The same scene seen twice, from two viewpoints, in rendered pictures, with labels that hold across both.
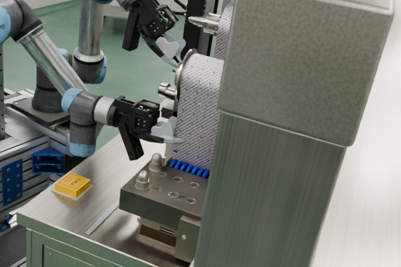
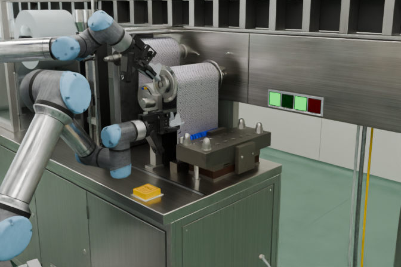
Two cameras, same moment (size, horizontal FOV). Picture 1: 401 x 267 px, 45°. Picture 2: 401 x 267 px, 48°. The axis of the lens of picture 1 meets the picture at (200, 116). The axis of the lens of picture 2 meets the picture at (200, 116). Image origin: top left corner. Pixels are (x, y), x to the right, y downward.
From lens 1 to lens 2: 1.56 m
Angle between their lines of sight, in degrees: 59
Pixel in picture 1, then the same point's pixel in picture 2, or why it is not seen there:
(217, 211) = not seen: outside the picture
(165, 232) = (226, 166)
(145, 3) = (137, 43)
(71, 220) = (185, 198)
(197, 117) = (187, 103)
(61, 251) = (194, 220)
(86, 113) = (132, 136)
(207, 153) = (195, 123)
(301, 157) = not seen: outside the picture
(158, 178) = (199, 144)
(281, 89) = not seen: outside the picture
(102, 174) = (135, 184)
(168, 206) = (228, 147)
